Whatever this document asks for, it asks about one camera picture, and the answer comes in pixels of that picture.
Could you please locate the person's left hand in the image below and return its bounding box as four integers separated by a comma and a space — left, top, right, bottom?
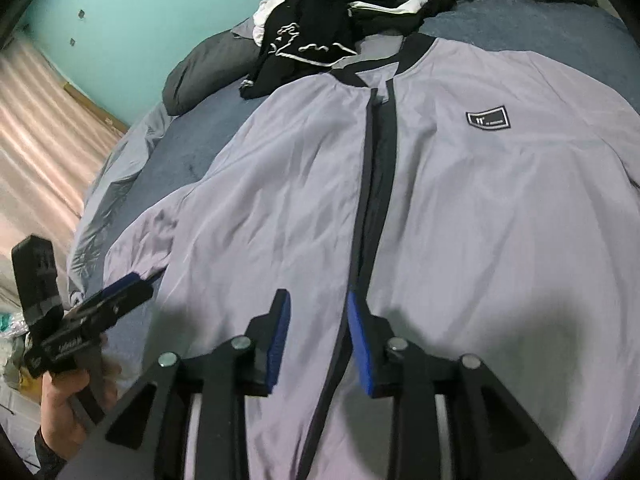
40, 335, 123, 456

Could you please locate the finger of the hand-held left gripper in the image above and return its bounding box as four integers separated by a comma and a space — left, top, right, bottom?
100, 284, 155, 333
75, 272, 148, 311

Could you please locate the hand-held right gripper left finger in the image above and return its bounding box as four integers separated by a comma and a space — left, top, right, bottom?
55, 289, 292, 480

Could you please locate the blue patterned bed sheet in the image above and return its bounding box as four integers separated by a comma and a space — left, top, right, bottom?
67, 0, 640, 361

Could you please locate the light grey blanket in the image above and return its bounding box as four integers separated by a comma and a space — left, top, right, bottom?
67, 100, 175, 307

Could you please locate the grey jacket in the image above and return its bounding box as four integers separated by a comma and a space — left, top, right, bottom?
102, 34, 640, 480

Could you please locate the grey garment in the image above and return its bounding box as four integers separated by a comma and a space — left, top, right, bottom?
352, 34, 407, 68

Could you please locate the pink curtain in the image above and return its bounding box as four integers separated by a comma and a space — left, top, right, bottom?
0, 30, 132, 311

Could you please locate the person's left forearm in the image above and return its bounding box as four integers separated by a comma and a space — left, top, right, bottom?
32, 430, 73, 476

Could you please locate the clear plastic bag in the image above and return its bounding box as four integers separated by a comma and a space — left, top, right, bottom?
0, 310, 32, 393

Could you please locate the wooden trim strip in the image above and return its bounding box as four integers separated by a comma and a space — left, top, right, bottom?
64, 84, 129, 134

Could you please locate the black printed garment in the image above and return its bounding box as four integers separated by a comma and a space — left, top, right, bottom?
239, 0, 457, 102

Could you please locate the white garment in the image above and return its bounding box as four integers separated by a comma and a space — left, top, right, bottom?
251, 0, 292, 46

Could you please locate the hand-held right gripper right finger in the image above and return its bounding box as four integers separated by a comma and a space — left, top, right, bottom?
346, 291, 576, 480

